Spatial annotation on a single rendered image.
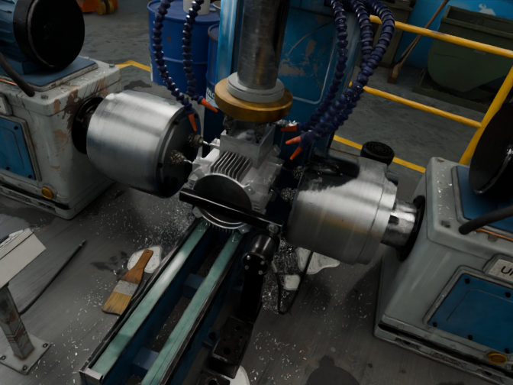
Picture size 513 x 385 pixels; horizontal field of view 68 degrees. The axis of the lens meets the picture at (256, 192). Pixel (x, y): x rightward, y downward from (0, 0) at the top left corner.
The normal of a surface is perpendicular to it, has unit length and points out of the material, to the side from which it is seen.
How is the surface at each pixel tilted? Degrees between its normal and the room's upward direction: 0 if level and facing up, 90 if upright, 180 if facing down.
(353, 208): 50
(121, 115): 32
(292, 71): 90
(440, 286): 89
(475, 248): 90
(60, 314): 0
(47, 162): 89
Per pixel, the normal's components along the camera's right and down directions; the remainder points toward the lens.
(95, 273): 0.14, -0.78
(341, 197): -0.15, -0.14
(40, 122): -0.33, 0.54
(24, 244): 0.82, -0.23
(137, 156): -0.26, 0.24
